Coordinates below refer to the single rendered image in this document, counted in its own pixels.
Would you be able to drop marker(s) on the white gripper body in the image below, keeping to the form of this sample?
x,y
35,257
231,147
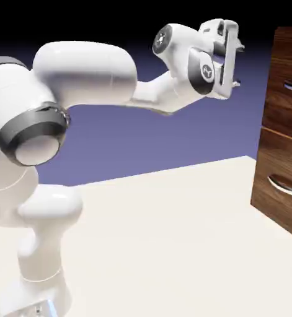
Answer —
x,y
230,59

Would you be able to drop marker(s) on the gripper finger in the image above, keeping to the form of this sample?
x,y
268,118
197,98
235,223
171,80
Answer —
x,y
240,46
236,83

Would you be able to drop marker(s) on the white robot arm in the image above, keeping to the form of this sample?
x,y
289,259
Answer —
x,y
86,74

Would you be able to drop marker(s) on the wide wood drawer front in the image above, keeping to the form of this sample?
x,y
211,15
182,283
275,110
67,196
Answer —
x,y
284,104

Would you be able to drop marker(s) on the dark wood cabinet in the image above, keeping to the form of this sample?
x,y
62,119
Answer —
x,y
282,123

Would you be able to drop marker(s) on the tall wood drawer front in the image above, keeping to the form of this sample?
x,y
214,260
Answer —
x,y
277,188

